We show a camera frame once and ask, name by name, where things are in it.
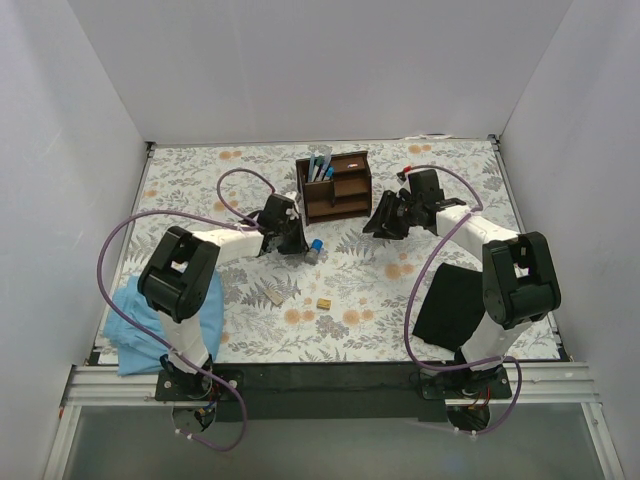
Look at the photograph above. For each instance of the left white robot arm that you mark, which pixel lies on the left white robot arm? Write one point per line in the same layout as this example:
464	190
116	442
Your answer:
177	277

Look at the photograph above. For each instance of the blue capped white marker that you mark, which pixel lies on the blue capped white marker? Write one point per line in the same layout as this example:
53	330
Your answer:
328	174

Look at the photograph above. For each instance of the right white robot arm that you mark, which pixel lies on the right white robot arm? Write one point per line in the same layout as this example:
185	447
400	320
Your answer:
519	288

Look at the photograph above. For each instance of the small yellow eraser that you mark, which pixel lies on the small yellow eraser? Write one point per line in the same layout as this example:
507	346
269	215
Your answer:
323	304

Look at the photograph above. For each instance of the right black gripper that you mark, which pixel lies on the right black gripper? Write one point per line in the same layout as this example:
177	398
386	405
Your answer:
395	213

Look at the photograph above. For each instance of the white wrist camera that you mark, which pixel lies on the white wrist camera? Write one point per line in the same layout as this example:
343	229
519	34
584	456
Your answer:
298	197
402	175

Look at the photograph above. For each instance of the black cloth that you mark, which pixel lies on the black cloth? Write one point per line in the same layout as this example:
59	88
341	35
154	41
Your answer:
453	308

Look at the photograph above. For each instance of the light blue pen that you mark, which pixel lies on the light blue pen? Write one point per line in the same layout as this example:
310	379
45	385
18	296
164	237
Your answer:
317	167

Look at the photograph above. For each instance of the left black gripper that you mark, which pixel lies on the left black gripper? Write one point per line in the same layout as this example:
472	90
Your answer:
291	240

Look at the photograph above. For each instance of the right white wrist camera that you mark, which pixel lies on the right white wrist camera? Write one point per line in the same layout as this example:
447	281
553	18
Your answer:
402	175

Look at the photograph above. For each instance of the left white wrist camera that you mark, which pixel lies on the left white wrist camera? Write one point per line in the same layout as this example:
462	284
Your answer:
298	197

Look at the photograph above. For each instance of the brown wooden desk organizer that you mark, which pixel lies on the brown wooden desk organizer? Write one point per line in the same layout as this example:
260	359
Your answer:
346	194

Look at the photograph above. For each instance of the light blue cloth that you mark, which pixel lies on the light blue cloth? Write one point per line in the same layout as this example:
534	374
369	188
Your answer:
138	353

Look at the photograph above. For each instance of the floral patterned table mat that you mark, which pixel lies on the floral patterned table mat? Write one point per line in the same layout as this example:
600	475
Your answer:
372	283

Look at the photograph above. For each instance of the grey blue glue stick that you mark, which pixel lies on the grey blue glue stick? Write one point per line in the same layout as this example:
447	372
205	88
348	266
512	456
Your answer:
314	251

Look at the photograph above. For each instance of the green capped white marker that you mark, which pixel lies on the green capped white marker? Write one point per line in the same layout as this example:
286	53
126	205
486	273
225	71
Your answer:
311	168

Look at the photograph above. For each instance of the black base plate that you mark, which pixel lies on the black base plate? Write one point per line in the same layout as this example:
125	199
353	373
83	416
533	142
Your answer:
325	395

